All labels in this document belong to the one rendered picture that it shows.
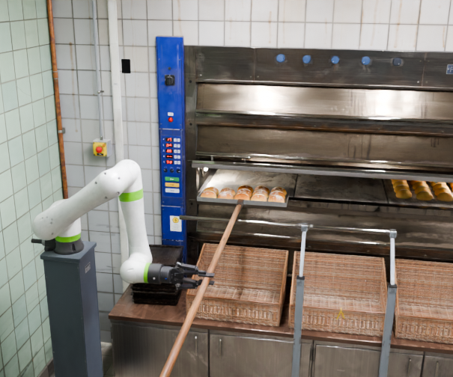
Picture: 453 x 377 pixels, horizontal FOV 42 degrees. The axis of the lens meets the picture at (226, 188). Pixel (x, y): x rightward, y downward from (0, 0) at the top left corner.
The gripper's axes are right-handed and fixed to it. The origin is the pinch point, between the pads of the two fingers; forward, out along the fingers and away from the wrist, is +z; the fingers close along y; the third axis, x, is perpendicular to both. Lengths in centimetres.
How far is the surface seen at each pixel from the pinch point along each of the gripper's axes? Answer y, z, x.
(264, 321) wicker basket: 58, 22, -64
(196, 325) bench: 62, -17, -59
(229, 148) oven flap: -30, -9, -113
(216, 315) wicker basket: 58, -7, -65
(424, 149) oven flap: -36, 106, -114
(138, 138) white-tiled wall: -32, -67, -114
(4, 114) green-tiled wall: -57, -121, -53
